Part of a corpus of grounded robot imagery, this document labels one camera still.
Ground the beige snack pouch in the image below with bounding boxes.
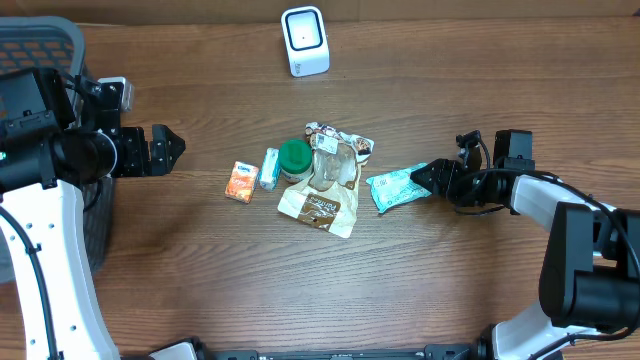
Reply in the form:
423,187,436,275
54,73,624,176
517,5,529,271
277,122,375,239

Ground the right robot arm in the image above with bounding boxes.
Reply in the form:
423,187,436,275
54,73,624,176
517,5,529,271
410,129,639,360

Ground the grey plastic mesh basket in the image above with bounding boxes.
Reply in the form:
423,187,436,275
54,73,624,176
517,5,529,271
1,16,116,274

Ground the white barcode scanner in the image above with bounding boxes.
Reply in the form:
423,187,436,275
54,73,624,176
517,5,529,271
281,5,330,78

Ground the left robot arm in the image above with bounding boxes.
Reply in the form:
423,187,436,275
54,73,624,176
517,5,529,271
1,68,186,359

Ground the mint green wipes pack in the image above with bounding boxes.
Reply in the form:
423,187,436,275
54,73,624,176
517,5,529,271
366,163,431,214

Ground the green lid jar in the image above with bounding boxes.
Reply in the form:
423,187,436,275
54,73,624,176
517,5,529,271
278,139,313,184

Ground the orange tissue pack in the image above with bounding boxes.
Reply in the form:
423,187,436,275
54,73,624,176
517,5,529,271
225,161,260,204

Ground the blue tissue pack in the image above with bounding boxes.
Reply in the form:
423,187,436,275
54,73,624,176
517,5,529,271
259,148,280,191

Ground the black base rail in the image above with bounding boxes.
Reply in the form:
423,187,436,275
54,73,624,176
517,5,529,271
121,337,496,360

